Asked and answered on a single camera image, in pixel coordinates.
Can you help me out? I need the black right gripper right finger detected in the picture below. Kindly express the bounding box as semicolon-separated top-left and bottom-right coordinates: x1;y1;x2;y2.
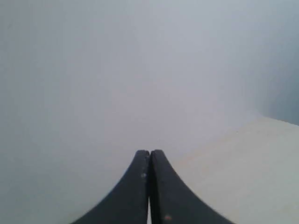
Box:
149;150;232;224

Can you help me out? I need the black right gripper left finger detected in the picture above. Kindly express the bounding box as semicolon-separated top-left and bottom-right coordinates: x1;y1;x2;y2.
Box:
74;150;150;224

